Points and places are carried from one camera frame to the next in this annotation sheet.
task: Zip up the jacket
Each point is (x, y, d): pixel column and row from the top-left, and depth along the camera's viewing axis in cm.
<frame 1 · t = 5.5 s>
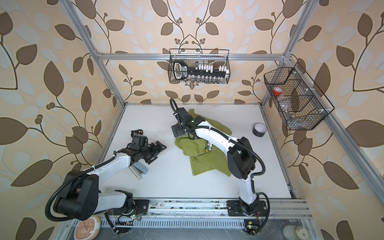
left hand: (163, 149, 88), fingers open
right hand: (181, 129, 87), fingers open
green jacket with patterned lining: (206, 157, 90), point 4 cm above the table
grey tape roll: (259, 129, 107), on the table
small grey white block: (138, 169, 86), point 3 cm above the table

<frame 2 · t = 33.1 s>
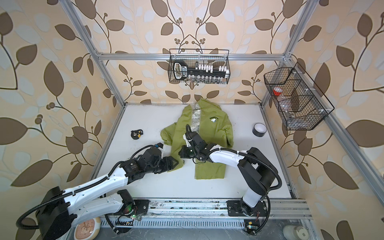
left hand: (176, 163, 78), fingers open
right hand: (178, 154, 84), fingers closed
green jacket with patterned lining: (206, 118, 106), point 7 cm above the table
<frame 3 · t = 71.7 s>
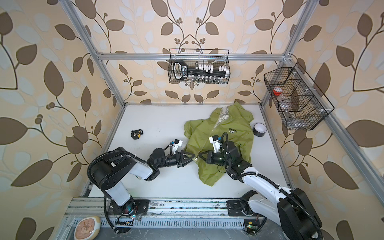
left hand: (195, 158, 76), fingers open
right hand: (198, 156, 78), fingers closed
green jacket with patterned lining: (233, 121, 107), point 5 cm above the table
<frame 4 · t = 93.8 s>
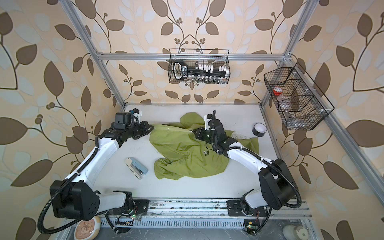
left hand: (153, 125, 81), fingers closed
right hand: (192, 131, 82), fingers closed
green jacket with patterned lining: (180, 154, 93), point 2 cm above the table
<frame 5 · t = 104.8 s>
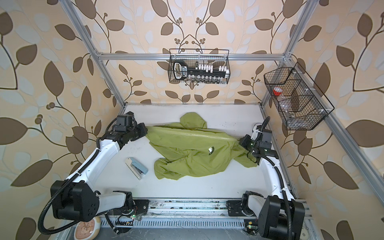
left hand: (146, 127, 83), fingers closed
right hand: (241, 140, 84), fingers closed
